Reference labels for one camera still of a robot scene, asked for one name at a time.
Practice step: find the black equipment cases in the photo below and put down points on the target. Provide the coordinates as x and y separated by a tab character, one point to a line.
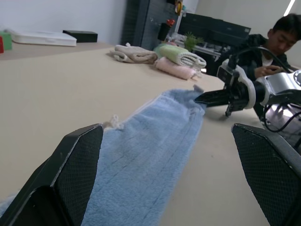
211	28

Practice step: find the flat white box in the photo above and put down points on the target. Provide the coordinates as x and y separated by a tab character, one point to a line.
44	38

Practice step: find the flat black box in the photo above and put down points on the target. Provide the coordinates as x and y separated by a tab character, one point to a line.
81	35

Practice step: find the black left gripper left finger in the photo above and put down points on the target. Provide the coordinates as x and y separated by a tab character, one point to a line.
58	179

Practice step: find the small red toy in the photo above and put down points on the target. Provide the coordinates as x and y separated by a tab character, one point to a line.
171	22

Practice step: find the folded beige towel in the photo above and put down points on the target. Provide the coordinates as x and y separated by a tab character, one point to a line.
136	54

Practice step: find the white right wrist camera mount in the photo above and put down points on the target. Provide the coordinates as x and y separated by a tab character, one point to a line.
247	81

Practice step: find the folded pink towel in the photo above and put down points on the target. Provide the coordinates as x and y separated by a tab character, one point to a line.
174	69

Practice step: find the yellow tape roll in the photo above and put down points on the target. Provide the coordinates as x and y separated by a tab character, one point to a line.
179	6

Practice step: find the small green plant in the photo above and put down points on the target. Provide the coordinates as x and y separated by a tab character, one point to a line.
192	41

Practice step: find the folded green striped towel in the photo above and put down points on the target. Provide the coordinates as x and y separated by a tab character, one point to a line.
178	55

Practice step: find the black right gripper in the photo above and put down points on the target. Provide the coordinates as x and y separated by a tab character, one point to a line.
238	94

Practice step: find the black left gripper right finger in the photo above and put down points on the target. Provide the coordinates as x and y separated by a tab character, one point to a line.
270	169

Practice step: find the dark grey pegboard cabinet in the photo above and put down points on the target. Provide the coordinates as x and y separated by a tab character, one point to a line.
145	21

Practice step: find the light blue towel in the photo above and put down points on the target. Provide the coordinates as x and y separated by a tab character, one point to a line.
145	146

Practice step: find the green block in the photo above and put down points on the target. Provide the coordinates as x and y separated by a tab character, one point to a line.
6	41

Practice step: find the white ceiling light strip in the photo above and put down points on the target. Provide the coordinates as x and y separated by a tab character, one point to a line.
289	8

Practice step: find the seated man in dark jacket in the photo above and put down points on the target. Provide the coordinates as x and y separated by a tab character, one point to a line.
256	47

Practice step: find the red block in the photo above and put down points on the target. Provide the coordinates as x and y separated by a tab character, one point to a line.
1	44

